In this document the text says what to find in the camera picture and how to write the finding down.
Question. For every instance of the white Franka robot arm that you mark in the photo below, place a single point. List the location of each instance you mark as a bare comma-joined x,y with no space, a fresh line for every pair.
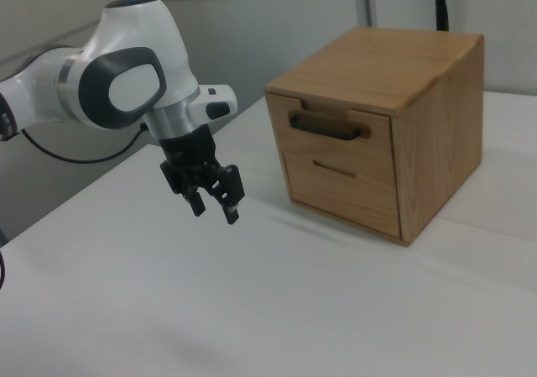
126,83

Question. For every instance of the wooden drawer with slot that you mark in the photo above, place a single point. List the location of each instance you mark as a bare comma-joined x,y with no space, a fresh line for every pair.
344,200

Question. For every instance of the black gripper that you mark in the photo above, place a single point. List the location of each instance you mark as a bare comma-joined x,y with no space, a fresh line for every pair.
191,150

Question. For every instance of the wooden two-drawer cabinet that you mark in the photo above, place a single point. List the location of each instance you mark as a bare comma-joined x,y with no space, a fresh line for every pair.
436,142

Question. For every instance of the black pole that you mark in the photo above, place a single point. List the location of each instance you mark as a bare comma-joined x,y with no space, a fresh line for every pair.
441,3

